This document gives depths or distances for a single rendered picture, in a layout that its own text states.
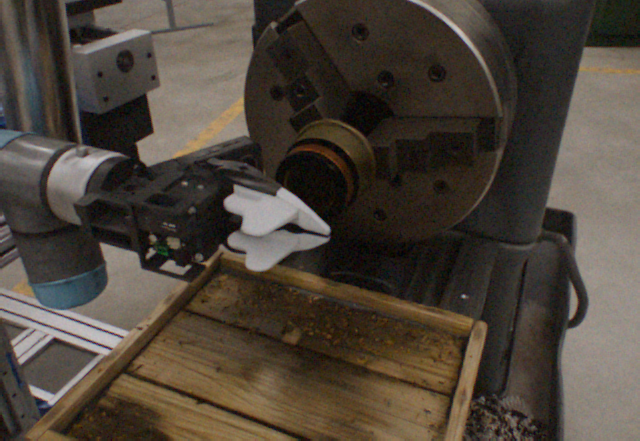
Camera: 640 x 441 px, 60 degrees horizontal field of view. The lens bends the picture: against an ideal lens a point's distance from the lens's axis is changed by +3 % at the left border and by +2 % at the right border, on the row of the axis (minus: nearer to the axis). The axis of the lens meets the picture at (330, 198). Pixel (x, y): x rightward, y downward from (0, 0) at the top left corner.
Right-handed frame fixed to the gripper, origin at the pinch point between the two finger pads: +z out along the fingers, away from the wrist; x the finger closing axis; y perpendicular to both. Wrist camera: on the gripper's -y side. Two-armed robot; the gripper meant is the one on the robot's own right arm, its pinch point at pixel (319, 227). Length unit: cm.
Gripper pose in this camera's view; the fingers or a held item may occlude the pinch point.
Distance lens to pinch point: 47.0
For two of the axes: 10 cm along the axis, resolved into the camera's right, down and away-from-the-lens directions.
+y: -3.9, 4.8, -7.9
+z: 9.2, 2.0, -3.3
